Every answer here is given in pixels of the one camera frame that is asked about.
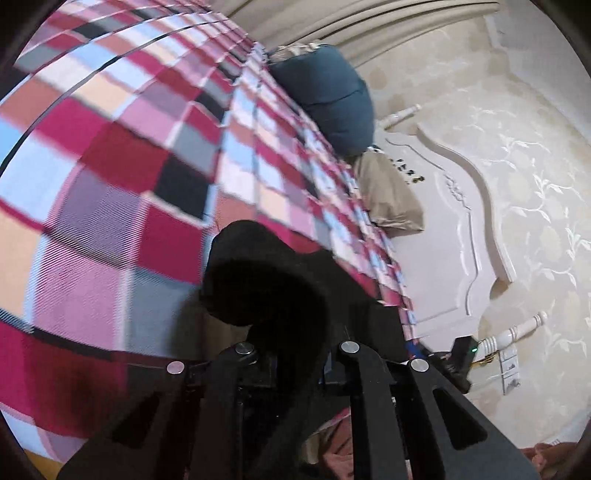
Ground checkered bedspread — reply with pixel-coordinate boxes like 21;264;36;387
0;0;416;467

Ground tan pillow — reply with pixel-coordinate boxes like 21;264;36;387
355;148;426;237

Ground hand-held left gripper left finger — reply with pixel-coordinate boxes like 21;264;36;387
55;342;301;480

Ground blue pillow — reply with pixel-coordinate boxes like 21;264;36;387
268;44;375;158

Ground black pants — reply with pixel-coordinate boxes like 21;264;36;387
198;220;409;425

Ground beige curtain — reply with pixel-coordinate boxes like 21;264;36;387
203;0;504;70

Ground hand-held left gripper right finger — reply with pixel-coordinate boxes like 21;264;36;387
323;340;541;480

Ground white carved headboard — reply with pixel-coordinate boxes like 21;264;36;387
369;104;550;398

